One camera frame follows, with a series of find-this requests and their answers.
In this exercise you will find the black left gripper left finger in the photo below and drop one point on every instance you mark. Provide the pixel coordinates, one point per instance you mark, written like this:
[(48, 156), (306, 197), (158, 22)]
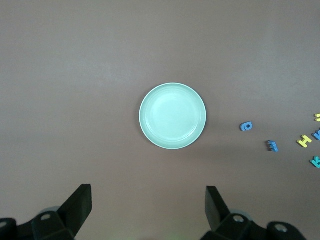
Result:
[(75, 212)]

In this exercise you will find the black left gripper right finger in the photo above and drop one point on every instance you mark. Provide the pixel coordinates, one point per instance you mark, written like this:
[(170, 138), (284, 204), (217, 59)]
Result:
[(217, 215)]

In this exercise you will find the blue foam lowercase m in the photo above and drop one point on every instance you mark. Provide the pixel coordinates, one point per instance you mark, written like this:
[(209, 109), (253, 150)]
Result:
[(273, 147)]

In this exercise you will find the blue foam lowercase a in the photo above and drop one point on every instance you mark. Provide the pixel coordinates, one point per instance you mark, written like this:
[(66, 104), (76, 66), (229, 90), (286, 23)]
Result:
[(242, 127)]

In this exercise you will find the teal foam uppercase R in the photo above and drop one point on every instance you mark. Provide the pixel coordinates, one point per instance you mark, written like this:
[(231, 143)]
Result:
[(316, 162)]

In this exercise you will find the blue foam uppercase W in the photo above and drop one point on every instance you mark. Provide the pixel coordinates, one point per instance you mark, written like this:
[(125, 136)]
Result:
[(317, 135)]

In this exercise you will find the green plate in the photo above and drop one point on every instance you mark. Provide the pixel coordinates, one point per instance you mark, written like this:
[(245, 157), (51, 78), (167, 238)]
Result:
[(172, 117)]

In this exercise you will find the yellow foam uppercase H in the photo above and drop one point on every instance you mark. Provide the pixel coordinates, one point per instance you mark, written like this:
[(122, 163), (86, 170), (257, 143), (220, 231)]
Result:
[(304, 141)]

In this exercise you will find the yellow foam lowercase h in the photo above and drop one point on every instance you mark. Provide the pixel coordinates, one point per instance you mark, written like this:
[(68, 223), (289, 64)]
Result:
[(317, 117)]

